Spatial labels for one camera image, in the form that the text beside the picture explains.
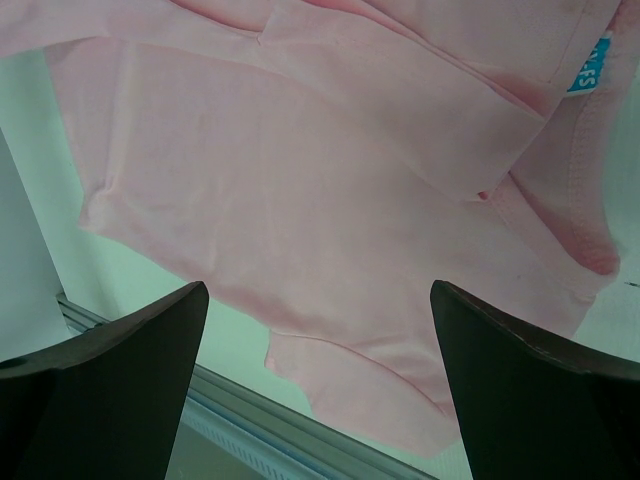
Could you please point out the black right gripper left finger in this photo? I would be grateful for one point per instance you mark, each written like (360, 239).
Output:
(105, 404)

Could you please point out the aluminium mounting rail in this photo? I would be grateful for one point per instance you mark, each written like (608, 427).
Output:
(329, 453)

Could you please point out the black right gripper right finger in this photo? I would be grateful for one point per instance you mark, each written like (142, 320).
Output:
(531, 404)

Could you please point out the white slotted cable duct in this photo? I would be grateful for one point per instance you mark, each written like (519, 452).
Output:
(253, 452)

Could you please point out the pink t-shirt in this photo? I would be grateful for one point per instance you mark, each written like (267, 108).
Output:
(320, 164)

